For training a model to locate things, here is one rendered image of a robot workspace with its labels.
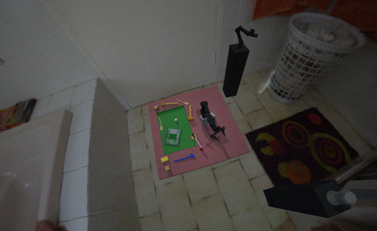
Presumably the yellow rectangular block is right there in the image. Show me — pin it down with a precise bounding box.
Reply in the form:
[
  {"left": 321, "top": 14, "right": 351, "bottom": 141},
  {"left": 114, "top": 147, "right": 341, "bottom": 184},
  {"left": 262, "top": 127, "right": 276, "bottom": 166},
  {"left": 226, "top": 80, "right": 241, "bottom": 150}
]
[{"left": 161, "top": 156, "right": 169, "bottom": 163}]

